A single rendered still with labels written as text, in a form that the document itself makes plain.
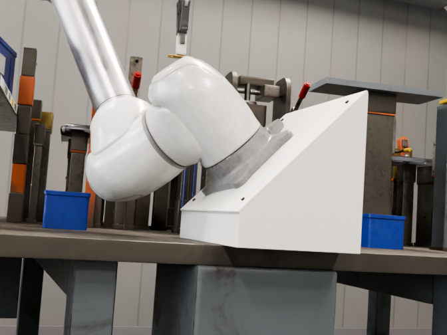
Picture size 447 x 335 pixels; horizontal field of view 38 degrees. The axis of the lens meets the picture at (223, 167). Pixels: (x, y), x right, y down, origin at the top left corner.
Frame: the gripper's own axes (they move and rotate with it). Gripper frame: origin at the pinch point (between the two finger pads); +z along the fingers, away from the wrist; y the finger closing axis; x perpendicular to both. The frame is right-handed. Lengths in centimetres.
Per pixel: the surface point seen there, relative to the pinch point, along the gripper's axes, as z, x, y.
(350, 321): 127, 157, -197
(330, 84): 16, 36, 39
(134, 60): 10.2, -16.4, 16.6
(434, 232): 57, 75, 32
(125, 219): 57, -17, 19
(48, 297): 110, -40, -175
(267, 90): 17.0, 22.4, 24.6
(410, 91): 16, 61, 40
